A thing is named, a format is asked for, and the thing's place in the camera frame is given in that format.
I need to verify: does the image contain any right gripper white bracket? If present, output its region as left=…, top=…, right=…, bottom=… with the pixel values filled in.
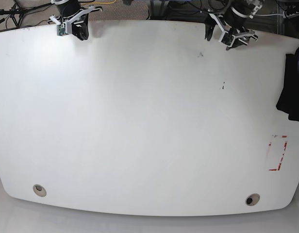
left=49, top=1, right=101, bottom=41

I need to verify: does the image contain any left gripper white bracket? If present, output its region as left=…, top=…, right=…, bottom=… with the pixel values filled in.
left=204, top=7, right=258, bottom=51

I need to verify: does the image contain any black graphic T-shirt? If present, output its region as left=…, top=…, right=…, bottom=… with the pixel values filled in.
left=276, top=47, right=299, bottom=122

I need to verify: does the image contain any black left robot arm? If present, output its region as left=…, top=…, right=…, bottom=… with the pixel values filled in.
left=205, top=0, right=264, bottom=50

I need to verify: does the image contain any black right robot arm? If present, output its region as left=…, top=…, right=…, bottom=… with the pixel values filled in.
left=50, top=0, right=103, bottom=41

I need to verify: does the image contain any white power strip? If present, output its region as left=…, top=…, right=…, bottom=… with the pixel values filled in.
left=283, top=5, right=299, bottom=19

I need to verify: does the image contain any black tripod stand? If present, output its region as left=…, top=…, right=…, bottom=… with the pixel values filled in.
left=0, top=0, right=53, bottom=29

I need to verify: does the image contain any red tape rectangle marking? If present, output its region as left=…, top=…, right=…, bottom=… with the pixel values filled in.
left=266, top=135, right=288, bottom=171

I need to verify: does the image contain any left table grommet hole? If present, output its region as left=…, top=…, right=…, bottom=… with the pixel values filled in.
left=33, top=184, right=47, bottom=197

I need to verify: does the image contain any table grommet hole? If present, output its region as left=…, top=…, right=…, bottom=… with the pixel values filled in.
left=33, top=184, right=47, bottom=197
left=245, top=194, right=260, bottom=206

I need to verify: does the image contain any right table grommet hole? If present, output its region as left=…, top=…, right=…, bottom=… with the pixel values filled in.
left=245, top=194, right=260, bottom=206

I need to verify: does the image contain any yellow cable on floor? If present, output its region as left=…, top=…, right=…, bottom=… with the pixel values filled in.
left=80, top=0, right=117, bottom=6

